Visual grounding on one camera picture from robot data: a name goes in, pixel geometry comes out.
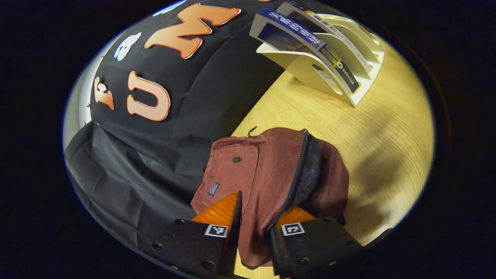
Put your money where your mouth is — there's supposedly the blue cover book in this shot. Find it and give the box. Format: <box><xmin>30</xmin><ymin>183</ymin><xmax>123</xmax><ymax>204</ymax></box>
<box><xmin>257</xmin><ymin>7</ymin><xmax>361</xmax><ymax>94</ymax></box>

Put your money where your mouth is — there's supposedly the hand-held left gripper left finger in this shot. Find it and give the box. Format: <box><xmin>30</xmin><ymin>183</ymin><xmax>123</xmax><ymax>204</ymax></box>
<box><xmin>138</xmin><ymin>190</ymin><xmax>243</xmax><ymax>277</ymax></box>

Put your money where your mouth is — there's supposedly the white bookshelf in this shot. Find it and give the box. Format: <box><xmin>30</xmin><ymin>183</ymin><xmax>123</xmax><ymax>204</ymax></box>
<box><xmin>249</xmin><ymin>2</ymin><xmax>385</xmax><ymax>108</ymax></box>

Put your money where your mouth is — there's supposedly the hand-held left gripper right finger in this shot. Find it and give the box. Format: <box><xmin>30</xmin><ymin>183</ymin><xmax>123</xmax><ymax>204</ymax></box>
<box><xmin>269</xmin><ymin>205</ymin><xmax>365</xmax><ymax>279</ymax></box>

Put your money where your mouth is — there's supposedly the white portrait cover book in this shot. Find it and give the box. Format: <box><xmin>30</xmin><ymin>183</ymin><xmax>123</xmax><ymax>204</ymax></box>
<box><xmin>277</xmin><ymin>2</ymin><xmax>372</xmax><ymax>74</ymax></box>

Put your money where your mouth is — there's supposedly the black backdrop cloth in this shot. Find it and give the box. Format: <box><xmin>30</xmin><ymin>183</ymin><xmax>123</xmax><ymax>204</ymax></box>
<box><xmin>64</xmin><ymin>0</ymin><xmax>287</xmax><ymax>248</ymax></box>

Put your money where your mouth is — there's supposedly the maroon schoolbag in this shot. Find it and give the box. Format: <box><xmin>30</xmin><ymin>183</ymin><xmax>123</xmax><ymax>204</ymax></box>
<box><xmin>191</xmin><ymin>126</ymin><xmax>349</xmax><ymax>269</ymax></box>

